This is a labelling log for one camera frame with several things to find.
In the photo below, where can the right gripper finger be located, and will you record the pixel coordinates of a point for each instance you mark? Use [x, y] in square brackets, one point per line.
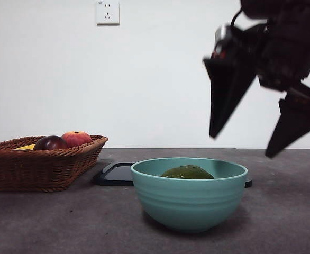
[225, 92]
[295, 119]

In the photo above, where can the green avocado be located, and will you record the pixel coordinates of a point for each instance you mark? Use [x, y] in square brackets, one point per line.
[188, 172]

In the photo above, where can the teal ribbed bowl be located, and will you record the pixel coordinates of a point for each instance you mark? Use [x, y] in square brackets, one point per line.
[189, 203]

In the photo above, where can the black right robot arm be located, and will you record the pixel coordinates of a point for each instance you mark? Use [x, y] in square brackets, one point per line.
[290, 39]

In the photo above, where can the black rectangular tray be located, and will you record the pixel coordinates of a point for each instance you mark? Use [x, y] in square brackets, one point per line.
[115, 176]

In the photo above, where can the red apple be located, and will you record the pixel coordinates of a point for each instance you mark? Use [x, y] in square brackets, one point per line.
[78, 139]

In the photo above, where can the dark purple plum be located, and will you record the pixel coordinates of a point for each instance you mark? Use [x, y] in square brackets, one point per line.
[50, 143]

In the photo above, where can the brown wicker basket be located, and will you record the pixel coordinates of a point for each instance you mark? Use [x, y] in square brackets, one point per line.
[33, 169]

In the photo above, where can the yellow fruit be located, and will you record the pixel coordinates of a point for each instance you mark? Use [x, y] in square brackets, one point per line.
[25, 147]

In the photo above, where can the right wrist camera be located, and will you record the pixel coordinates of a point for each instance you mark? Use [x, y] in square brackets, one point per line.
[222, 34]

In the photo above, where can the white wall socket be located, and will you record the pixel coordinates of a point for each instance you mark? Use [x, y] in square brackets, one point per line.
[108, 13]

